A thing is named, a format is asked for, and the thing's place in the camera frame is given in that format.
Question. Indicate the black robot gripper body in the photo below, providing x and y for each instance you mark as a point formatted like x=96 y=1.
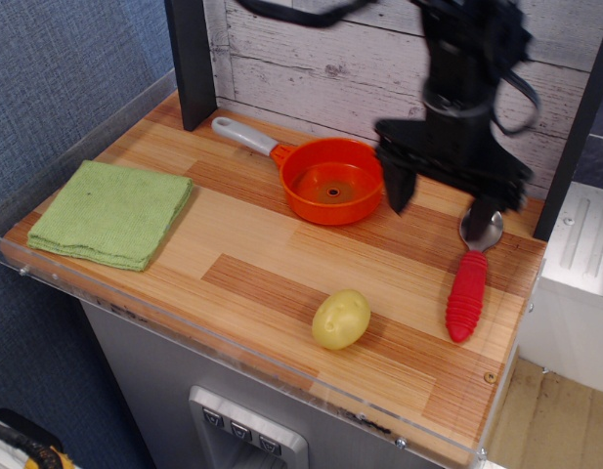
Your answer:
x=457 y=150

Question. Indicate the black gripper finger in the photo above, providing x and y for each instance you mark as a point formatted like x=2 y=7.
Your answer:
x=399 y=181
x=482 y=224

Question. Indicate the red handled ice cream scoop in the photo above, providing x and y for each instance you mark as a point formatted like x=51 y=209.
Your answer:
x=465 y=302

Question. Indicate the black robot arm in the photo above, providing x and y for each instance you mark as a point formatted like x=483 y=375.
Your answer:
x=473 y=46

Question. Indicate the green folded towel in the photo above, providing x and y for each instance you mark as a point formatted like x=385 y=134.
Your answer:
x=111 y=215

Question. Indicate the yellow toy potato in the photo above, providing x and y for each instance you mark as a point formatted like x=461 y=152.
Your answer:
x=341 y=319

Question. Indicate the white toy sink unit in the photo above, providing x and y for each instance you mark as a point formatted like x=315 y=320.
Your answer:
x=562 y=330

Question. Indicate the silver dispenser button panel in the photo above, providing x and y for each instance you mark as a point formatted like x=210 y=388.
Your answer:
x=233 y=436

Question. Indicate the grey toy fridge cabinet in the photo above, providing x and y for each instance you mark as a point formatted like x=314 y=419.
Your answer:
x=155 y=374

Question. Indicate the clear acrylic table guard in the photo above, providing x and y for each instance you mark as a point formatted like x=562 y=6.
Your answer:
x=52 y=367

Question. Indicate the yellow object at corner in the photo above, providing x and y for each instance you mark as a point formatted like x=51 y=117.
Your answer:
x=48 y=458

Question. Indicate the orange pot with grey handle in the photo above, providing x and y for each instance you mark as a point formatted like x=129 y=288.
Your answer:
x=328 y=181

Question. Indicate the dark grey right post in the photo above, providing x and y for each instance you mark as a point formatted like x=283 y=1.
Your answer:
x=589 y=105

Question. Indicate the dark grey post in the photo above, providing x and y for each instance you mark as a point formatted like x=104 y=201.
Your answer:
x=589 y=105
x=191 y=57

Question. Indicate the dark grey left post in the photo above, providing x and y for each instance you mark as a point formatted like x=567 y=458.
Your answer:
x=191 y=57

